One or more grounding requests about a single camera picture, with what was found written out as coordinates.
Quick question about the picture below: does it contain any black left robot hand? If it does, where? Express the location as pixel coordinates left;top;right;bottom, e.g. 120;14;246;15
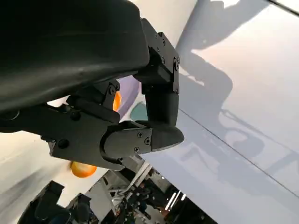
0;0;185;172

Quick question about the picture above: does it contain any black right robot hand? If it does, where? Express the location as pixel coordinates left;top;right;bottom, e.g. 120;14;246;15
17;181;92;224

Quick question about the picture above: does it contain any orange white toy bread roll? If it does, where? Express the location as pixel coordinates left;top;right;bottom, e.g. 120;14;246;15
113;91;122;112
70;161;98;179

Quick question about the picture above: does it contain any lilac plate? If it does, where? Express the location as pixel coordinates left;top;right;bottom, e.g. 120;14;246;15
116;76;142;122

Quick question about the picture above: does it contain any pale green mug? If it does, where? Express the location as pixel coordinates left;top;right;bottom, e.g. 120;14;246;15
130;103;148;122

